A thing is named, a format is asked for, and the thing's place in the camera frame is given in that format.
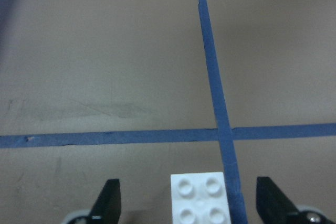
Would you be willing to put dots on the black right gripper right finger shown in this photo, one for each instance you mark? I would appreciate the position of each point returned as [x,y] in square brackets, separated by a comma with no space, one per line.
[272,205]

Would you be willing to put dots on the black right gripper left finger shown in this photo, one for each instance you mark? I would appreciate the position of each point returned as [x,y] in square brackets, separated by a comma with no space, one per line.
[107,208]

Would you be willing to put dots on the white block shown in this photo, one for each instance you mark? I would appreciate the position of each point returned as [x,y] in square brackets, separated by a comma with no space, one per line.
[199,198]

